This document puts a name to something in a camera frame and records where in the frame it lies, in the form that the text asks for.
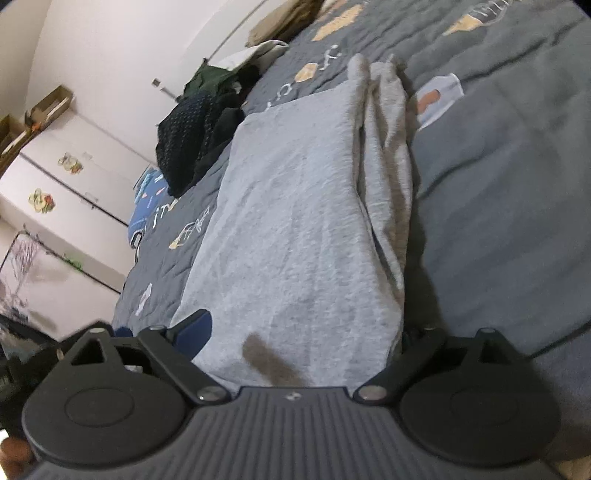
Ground person's left hand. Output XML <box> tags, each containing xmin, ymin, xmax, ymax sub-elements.
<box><xmin>0</xmin><ymin>436</ymin><xmax>34</xmax><ymax>478</ymax></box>

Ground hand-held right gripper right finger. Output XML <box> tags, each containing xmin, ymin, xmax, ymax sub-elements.
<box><xmin>353</xmin><ymin>325</ymin><xmax>525</xmax><ymax>407</ymax></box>

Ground brown folded cloth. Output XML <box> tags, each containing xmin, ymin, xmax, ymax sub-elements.
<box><xmin>245</xmin><ymin>0</ymin><xmax>324</xmax><ymax>47</ymax></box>

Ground grey printed quilt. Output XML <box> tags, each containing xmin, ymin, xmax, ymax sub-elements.
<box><xmin>111</xmin><ymin>0</ymin><xmax>591</xmax><ymax>462</ymax></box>

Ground dark patterned garment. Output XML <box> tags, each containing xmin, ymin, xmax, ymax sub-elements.
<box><xmin>154</xmin><ymin>92</ymin><xmax>222</xmax><ymax>197</ymax></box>

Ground dark green garment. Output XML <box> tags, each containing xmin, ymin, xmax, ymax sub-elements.
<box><xmin>182</xmin><ymin>65</ymin><xmax>241</xmax><ymax>97</ymax></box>

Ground white wardrobe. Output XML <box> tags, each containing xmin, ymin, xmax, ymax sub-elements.
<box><xmin>0</xmin><ymin>111</ymin><xmax>155</xmax><ymax>296</ymax></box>

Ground grey t-shirt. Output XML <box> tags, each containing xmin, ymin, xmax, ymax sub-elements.
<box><xmin>168</xmin><ymin>53</ymin><xmax>421</xmax><ymax>388</ymax></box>

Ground white cloth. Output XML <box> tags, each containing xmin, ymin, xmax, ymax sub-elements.
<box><xmin>217</xmin><ymin>41</ymin><xmax>289</xmax><ymax>70</ymax></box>

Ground black garment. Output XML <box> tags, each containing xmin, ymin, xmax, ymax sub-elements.
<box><xmin>194</xmin><ymin>106</ymin><xmax>245</xmax><ymax>181</ymax></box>

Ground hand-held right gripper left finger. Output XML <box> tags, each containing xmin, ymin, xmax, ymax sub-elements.
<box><xmin>69</xmin><ymin>309</ymin><xmax>232</xmax><ymax>407</ymax></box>

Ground dried branches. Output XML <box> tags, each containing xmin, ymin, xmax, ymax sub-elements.
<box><xmin>4</xmin><ymin>231</ymin><xmax>47</xmax><ymax>319</ymax></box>

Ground blue printed blanket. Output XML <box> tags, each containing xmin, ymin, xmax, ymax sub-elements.
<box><xmin>127</xmin><ymin>168</ymin><xmax>178</xmax><ymax>250</ymax></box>

